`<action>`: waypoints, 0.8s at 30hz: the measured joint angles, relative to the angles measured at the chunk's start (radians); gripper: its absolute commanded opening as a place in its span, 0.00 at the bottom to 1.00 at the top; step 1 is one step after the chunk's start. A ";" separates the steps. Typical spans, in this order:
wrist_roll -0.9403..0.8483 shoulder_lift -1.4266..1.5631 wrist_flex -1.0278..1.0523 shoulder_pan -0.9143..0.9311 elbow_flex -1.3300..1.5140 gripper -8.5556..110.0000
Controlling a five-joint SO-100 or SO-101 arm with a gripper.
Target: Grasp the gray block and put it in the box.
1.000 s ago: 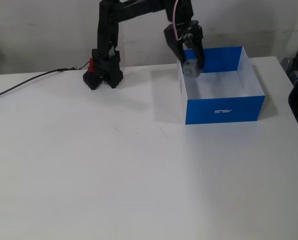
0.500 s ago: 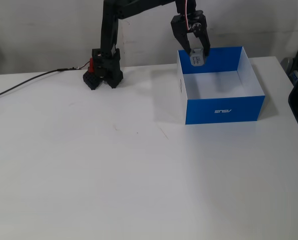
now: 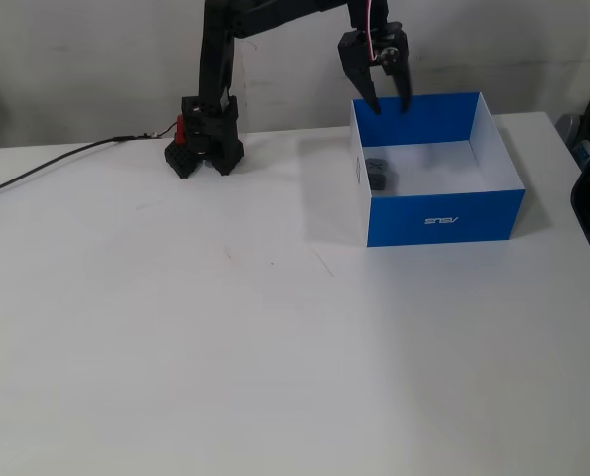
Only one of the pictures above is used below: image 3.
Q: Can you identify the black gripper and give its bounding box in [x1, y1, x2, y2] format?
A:
[337, 22, 413, 116]

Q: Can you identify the gray block with cutouts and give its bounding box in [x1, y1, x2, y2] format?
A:
[364, 156, 400, 192]

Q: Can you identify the blue and white cardboard box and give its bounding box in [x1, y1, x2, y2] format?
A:
[349, 90, 527, 248]

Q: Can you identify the gray item with blue label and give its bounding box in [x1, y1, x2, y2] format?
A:
[555, 112, 590, 173]

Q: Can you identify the white servo wire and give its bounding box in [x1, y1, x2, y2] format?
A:
[365, 0, 379, 64]

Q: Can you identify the black power cable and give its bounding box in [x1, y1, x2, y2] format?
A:
[0, 129, 181, 200]

